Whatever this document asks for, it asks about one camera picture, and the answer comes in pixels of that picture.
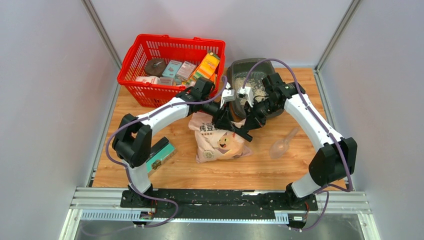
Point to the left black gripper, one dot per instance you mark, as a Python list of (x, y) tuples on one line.
[(224, 120)]

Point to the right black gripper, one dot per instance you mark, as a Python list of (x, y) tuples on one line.
[(253, 121)]

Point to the black bag clip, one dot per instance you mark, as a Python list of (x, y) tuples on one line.
[(242, 133)]

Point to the pink cat litter bag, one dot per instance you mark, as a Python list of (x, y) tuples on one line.
[(214, 143)]

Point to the clear plastic scoop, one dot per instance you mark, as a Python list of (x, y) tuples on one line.
[(280, 147)]

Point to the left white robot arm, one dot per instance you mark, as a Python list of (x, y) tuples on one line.
[(132, 141)]

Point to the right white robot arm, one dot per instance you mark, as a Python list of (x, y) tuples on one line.
[(335, 156)]

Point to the grey pink small box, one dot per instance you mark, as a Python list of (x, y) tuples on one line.
[(185, 71)]

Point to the teal and black box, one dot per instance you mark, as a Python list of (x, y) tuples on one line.
[(160, 153)]

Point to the teal small box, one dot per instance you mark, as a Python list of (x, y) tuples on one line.
[(172, 68)]

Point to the yellow orange carton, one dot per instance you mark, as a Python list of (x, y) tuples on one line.
[(206, 68)]

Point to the white pink packet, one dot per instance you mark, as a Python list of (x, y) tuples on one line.
[(148, 79)]

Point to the brown round object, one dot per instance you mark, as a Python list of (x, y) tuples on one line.
[(155, 67)]

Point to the red plastic shopping basket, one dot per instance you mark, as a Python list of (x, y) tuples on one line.
[(153, 46)]

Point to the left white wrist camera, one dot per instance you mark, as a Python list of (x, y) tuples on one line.
[(227, 95)]

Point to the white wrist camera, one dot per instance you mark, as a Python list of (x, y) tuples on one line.
[(227, 95), (246, 94)]

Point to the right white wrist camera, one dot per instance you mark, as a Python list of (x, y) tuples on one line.
[(246, 94)]

